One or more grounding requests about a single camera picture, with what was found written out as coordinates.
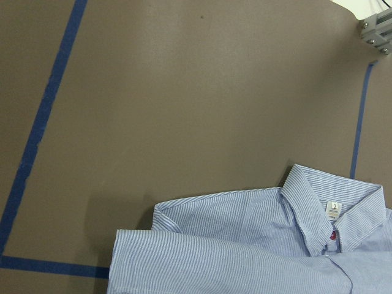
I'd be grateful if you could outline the grey metal bracket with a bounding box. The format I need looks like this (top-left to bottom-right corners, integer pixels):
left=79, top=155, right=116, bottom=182
left=360, top=7, right=392, bottom=55

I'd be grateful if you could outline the light blue striped shirt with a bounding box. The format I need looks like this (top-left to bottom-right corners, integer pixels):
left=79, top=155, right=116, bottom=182
left=107, top=165, right=391, bottom=293

